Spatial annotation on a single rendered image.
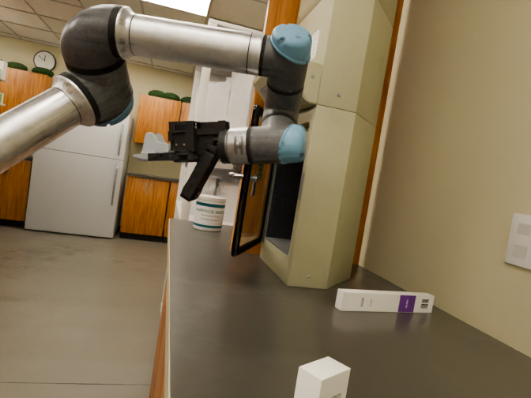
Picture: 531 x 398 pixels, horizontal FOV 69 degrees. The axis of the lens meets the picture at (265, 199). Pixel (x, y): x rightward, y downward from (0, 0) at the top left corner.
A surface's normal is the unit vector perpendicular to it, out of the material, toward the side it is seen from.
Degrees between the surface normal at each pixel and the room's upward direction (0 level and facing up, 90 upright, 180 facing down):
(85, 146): 90
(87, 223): 90
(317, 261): 90
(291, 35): 48
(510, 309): 90
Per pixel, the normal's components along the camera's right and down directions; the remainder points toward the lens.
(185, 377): 0.15, -0.99
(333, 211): 0.24, 0.09
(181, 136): -0.19, 0.08
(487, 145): -0.96, -0.14
